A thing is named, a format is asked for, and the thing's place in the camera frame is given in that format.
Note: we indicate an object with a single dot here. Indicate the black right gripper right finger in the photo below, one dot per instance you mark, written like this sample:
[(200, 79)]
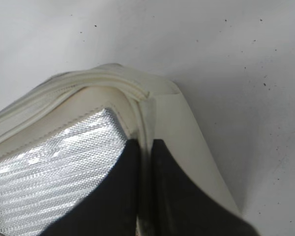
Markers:
[(178, 207)]

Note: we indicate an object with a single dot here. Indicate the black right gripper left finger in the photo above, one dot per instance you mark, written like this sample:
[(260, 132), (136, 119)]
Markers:
[(111, 209)]

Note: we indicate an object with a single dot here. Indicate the cream canvas zipper bag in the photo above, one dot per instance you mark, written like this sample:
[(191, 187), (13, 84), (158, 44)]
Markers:
[(60, 140)]

